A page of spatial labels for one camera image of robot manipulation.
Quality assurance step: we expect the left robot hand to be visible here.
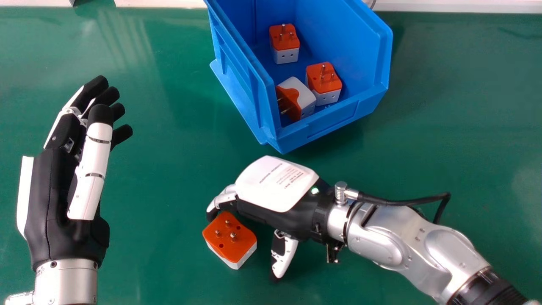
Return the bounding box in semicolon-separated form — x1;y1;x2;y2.
17;75;133;272

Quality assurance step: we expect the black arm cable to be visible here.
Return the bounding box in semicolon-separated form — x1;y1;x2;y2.
358;191;451;224

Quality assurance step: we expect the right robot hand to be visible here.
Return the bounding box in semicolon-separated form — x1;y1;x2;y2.
206;155;344;280

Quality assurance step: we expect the blue plastic bin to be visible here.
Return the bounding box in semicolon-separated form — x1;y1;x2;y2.
204;0;394;155

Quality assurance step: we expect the white-and-orange plug adapter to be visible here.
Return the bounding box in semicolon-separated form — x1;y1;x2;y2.
276;77;317;123
305;62;343;107
202;211;257;270
269;23;301;64

